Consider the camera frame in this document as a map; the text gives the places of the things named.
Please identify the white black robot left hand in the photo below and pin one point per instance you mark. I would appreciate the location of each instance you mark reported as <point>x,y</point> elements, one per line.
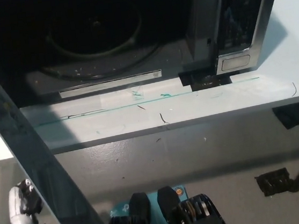
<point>20,208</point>

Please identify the glass steel microwave door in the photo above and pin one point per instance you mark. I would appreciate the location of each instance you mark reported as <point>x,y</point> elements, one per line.
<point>42,167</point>

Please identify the glass microwave turntable plate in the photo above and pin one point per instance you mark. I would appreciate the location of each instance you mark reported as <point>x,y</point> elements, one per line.
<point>101,64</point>

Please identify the stainless steel Farberware microwave body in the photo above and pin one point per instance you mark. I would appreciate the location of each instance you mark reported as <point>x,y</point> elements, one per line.
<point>235,13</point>

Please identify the black tape patch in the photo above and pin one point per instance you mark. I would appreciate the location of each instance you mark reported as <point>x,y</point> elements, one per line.
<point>273,183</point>

